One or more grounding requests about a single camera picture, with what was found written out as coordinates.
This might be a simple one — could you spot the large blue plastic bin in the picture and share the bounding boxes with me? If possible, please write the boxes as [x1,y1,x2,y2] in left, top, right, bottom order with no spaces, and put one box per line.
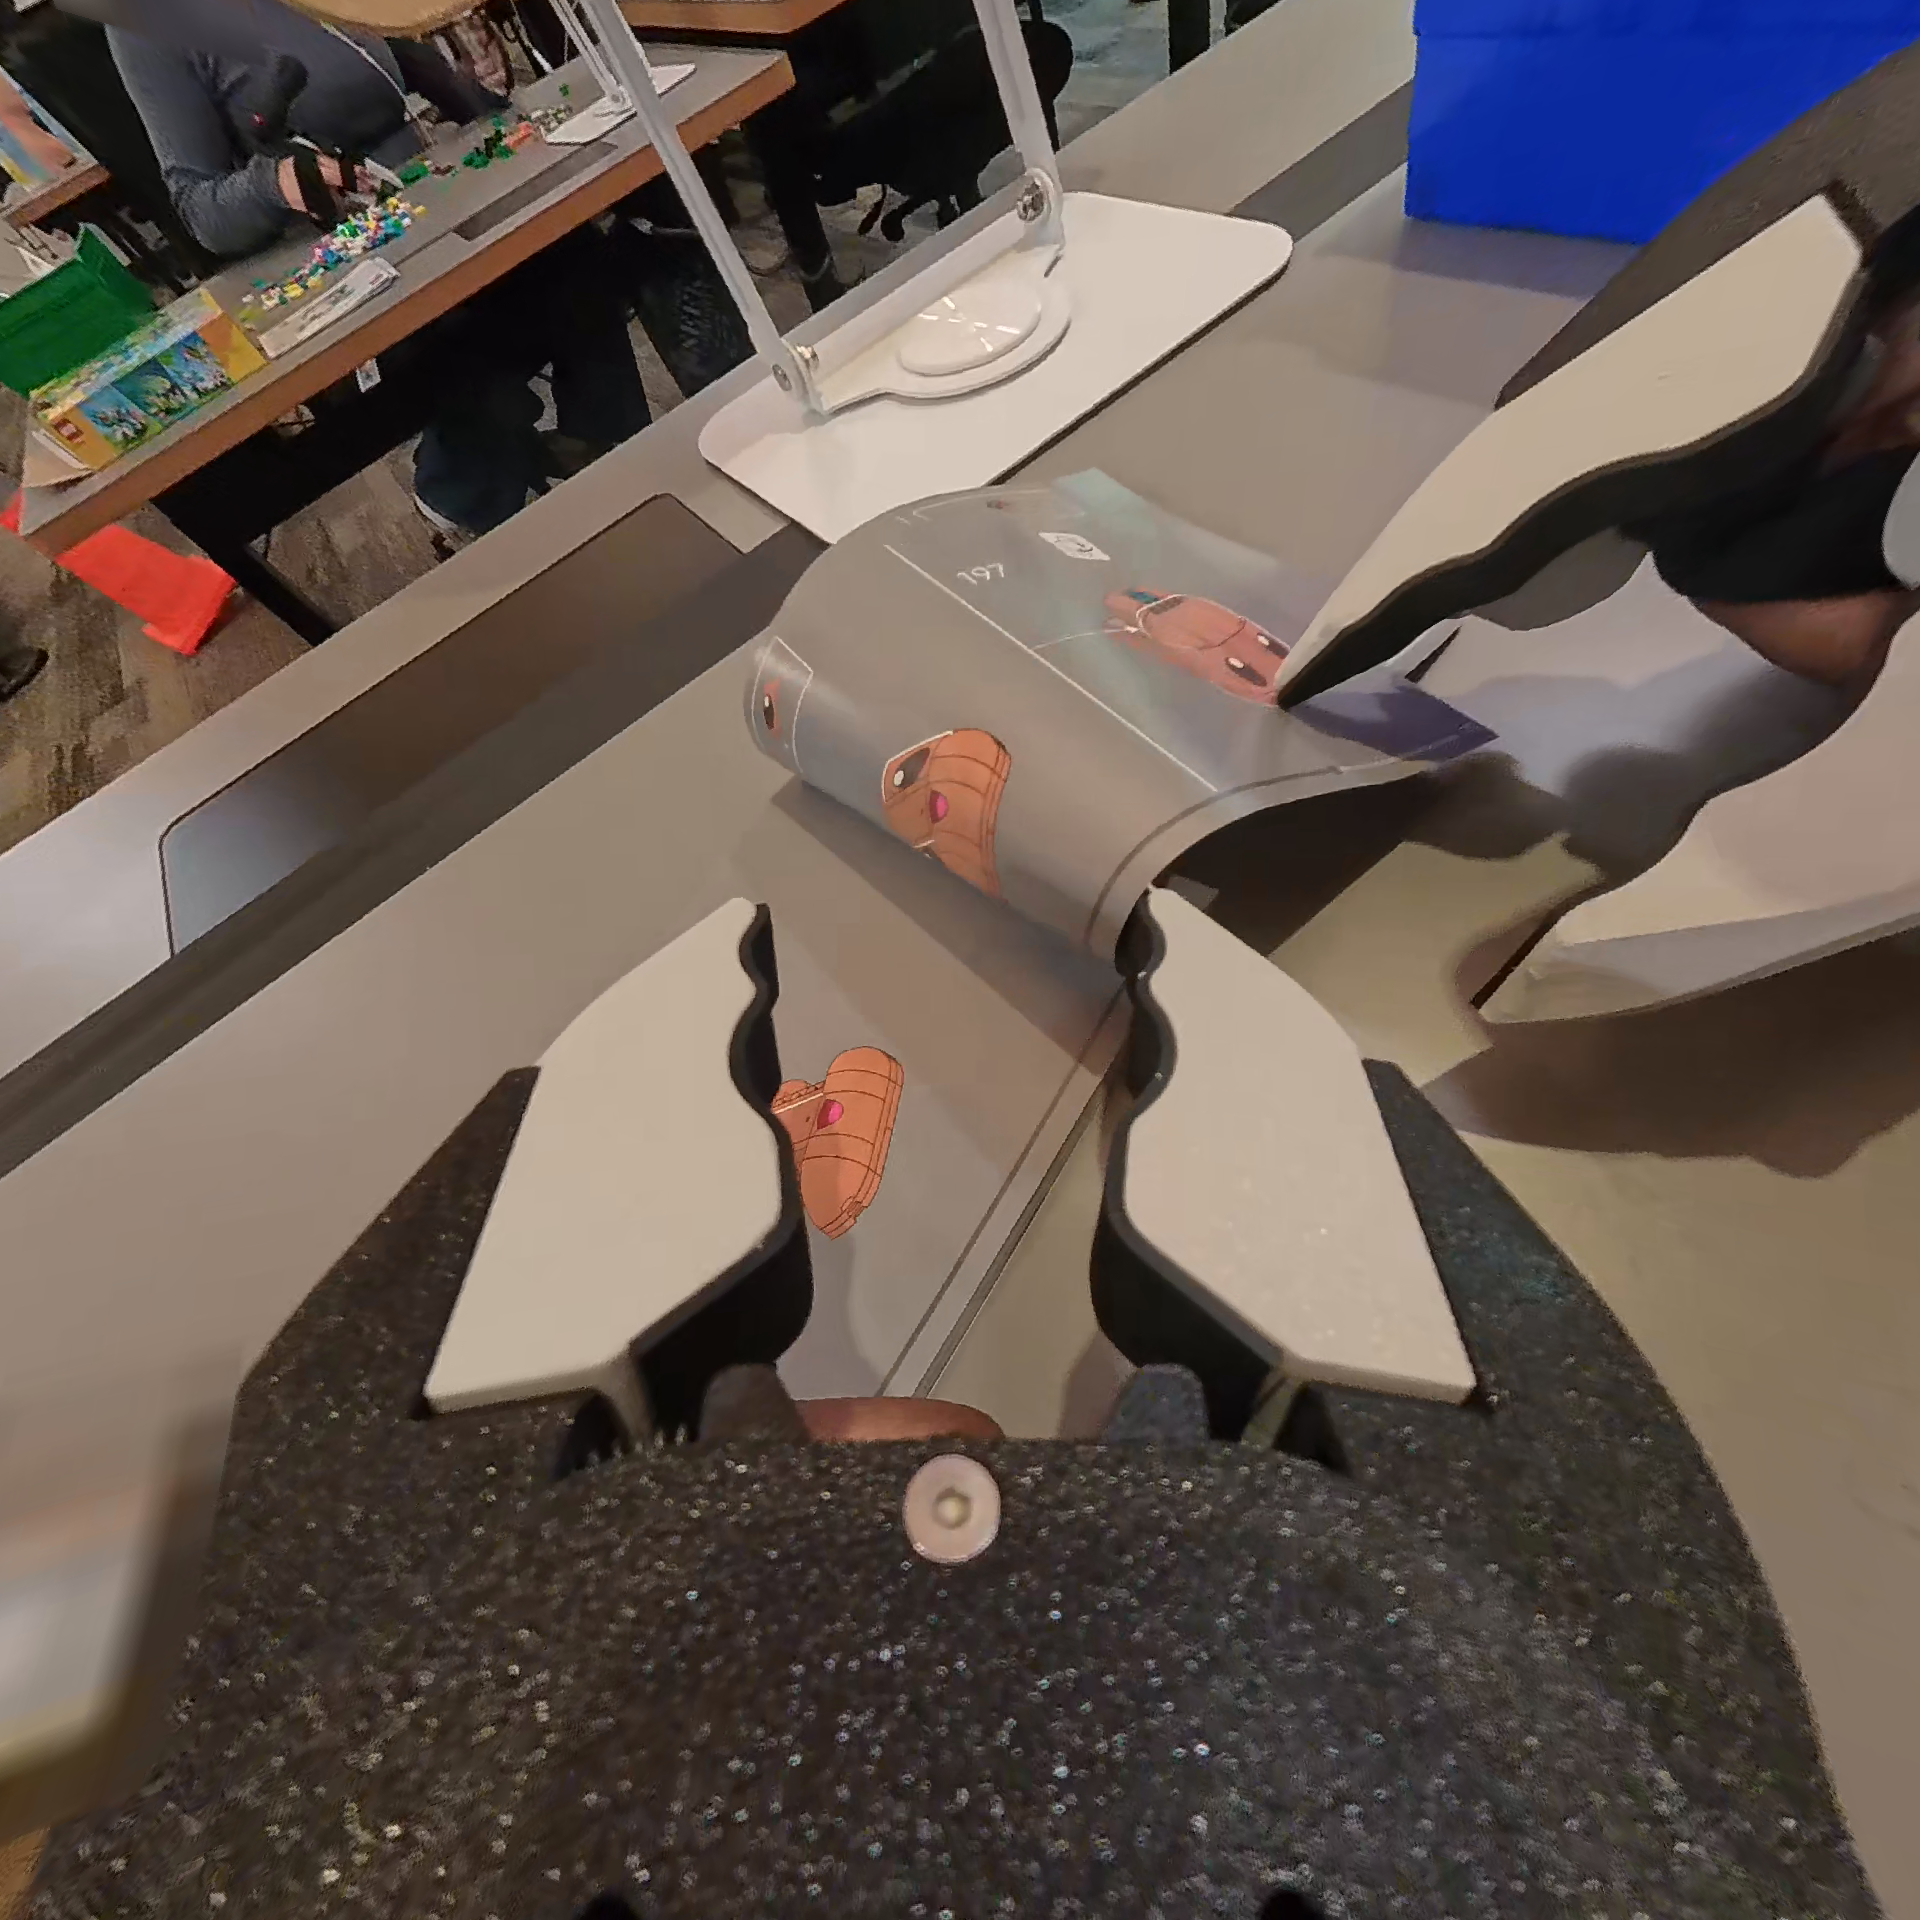
[1406,0,1920,244]

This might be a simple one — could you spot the green plastic bin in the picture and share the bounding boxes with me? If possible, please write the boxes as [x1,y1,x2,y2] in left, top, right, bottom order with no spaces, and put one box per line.
[0,225,159,400]

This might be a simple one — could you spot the scattered small lego bricks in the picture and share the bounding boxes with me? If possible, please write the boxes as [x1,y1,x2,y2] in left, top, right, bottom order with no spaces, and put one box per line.
[240,96,577,321]

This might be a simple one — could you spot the black office chair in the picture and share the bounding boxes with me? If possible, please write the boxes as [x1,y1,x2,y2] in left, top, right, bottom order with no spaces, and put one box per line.
[749,0,1073,242]

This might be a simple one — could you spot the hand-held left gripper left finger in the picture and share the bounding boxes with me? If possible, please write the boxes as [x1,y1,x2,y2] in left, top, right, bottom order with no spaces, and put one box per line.
[423,901,815,1417]

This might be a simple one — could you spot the person's right hand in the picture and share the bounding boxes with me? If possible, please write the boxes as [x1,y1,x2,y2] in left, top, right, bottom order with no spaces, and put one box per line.
[1641,322,1920,695]

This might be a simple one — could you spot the white round disc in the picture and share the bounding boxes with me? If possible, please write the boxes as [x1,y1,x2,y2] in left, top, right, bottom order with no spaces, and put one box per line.
[895,272,1073,379]

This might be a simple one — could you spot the lego instruction booklet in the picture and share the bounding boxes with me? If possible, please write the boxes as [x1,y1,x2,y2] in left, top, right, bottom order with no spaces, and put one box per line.
[743,471,1502,1404]

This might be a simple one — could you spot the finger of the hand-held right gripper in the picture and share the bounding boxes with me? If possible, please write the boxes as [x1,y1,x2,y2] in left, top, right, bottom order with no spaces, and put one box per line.
[1477,661,1920,1034]
[1274,193,1882,712]

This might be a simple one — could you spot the orange traffic cone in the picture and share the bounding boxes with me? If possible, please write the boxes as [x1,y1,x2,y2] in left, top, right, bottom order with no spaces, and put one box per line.
[0,497,240,657]

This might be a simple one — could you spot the small colourful lego box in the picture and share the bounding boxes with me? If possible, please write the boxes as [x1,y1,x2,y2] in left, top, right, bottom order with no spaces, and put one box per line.
[29,289,271,471]

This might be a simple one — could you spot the white screen stand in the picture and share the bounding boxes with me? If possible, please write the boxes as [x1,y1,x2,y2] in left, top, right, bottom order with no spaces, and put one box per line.
[538,0,1296,544]

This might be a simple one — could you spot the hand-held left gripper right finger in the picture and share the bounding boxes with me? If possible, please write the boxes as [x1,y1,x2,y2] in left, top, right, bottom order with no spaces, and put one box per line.
[1092,884,1481,1409]

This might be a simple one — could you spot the wooden office desk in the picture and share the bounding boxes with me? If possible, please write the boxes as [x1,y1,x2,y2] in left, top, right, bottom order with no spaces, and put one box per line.
[22,45,798,561]

